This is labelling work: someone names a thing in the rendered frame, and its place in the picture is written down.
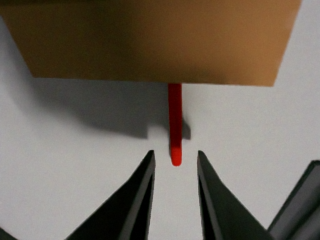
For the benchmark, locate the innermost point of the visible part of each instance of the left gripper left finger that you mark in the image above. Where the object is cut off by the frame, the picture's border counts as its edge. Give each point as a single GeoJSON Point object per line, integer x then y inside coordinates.
{"type": "Point", "coordinates": [126, 214]}

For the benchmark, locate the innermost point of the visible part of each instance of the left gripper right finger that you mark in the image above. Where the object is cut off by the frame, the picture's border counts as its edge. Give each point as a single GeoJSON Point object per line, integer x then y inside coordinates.
{"type": "Point", "coordinates": [225, 217]}

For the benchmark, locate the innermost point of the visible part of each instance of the grey rack with two rails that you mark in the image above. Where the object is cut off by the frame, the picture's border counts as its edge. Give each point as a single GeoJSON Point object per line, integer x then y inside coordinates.
{"type": "Point", "coordinates": [299, 219]}

